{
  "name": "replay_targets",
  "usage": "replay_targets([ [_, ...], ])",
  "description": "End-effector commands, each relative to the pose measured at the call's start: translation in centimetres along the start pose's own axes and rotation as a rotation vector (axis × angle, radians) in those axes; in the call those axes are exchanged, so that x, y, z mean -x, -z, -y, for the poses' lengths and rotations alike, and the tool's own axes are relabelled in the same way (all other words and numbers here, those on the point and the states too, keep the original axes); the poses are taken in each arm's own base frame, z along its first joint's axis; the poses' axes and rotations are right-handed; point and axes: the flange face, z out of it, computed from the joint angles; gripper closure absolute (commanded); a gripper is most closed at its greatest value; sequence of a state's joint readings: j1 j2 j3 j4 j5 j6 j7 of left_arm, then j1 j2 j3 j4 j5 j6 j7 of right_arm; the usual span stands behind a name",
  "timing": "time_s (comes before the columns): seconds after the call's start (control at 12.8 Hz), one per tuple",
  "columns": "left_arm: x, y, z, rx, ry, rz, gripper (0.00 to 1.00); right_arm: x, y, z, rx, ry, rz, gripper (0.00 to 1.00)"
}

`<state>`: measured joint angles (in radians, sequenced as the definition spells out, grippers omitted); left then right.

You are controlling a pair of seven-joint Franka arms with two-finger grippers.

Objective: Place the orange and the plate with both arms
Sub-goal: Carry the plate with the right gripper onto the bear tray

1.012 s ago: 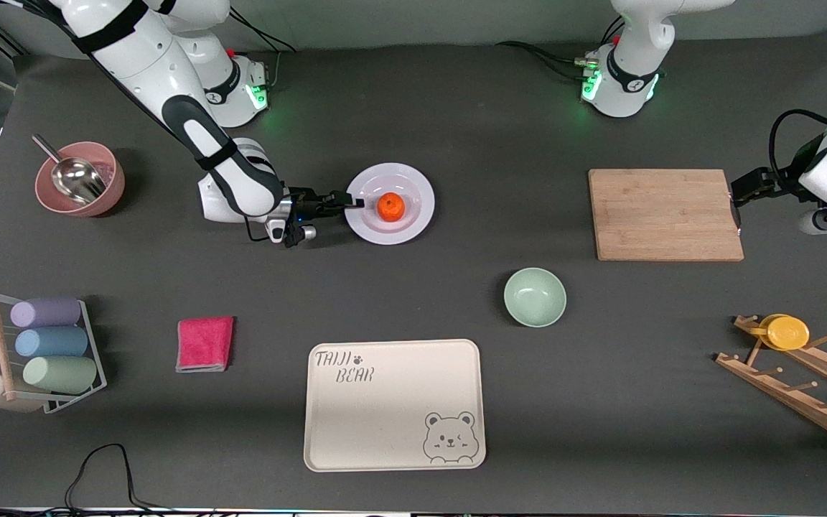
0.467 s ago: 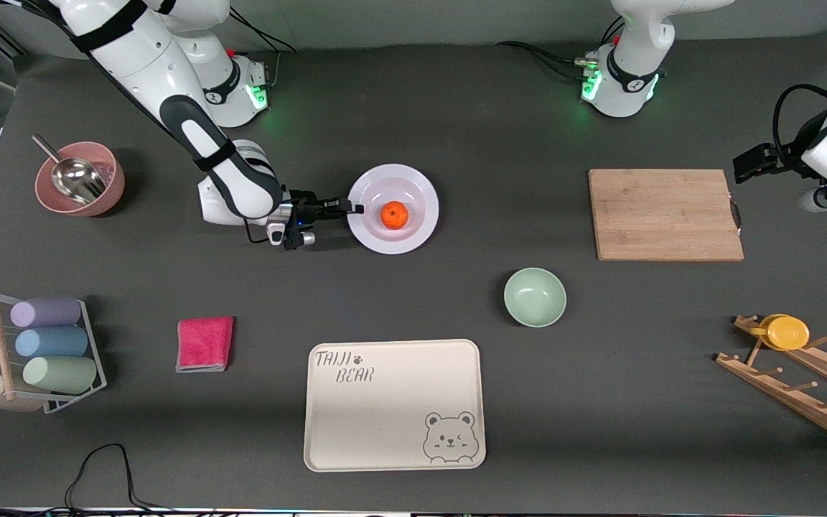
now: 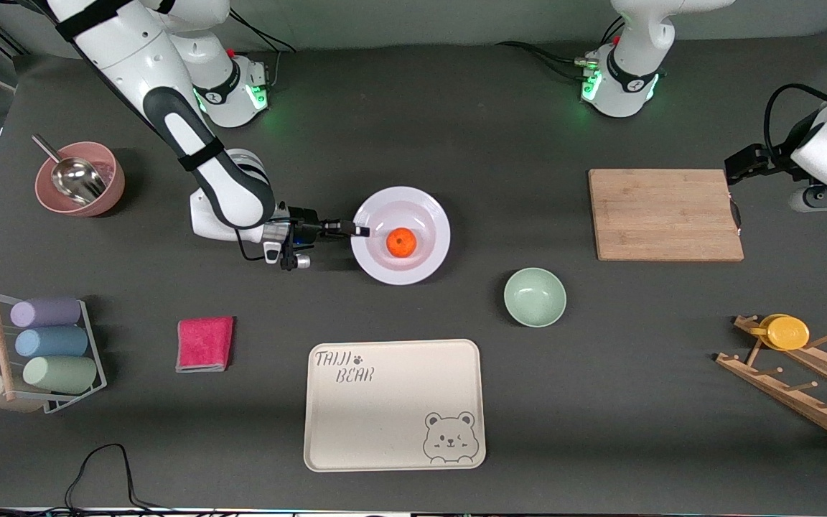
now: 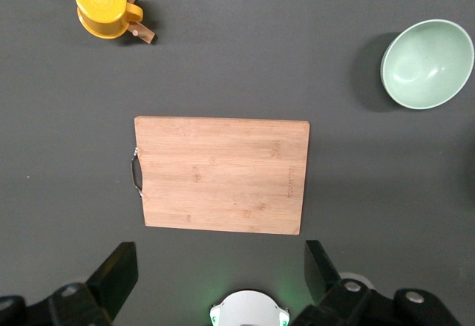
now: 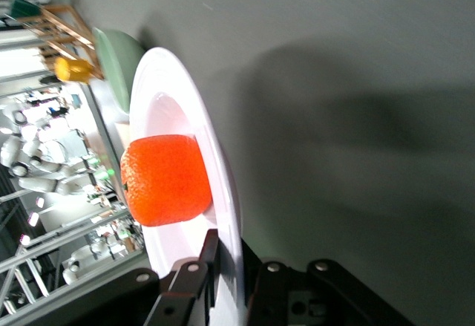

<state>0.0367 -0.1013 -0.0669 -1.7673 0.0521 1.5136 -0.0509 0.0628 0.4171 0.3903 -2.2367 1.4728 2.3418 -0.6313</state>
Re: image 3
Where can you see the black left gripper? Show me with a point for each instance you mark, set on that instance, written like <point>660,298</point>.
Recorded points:
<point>772,159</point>

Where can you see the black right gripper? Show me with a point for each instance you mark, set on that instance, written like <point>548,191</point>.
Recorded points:
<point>304,222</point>

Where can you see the orange fruit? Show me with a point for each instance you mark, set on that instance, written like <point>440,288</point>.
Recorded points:
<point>403,243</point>

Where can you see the white round plate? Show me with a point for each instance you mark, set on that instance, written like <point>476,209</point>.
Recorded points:
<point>428,208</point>

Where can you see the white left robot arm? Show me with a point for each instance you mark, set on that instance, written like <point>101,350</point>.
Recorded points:
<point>636,43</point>

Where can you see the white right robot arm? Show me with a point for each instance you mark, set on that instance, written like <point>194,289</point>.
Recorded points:
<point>227,187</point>

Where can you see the wooden cutting board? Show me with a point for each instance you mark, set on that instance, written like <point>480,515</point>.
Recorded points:
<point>665,215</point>

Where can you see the yellow cup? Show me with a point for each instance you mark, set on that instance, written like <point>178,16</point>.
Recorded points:
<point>787,332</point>

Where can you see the pink folded cloth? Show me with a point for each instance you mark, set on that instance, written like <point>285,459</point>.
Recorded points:
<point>204,345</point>

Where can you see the beige bear print tray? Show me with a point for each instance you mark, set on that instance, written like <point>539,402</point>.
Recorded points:
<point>392,409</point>

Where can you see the pale green bowl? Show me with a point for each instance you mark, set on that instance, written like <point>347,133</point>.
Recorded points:
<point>535,297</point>

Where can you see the wooden peg drying rack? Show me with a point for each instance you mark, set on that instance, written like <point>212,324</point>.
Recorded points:
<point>801,391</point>

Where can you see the metal scoop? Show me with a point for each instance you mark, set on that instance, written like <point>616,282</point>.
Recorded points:
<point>80,179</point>

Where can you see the pink bowl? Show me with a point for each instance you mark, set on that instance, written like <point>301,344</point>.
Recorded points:
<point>51,197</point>

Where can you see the purple cup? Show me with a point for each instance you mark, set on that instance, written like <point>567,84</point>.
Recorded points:
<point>46,311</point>

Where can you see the blue cup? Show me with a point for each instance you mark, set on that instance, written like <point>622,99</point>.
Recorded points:
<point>52,342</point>

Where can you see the green cup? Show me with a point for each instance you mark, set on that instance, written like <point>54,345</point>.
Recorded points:
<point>60,374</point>

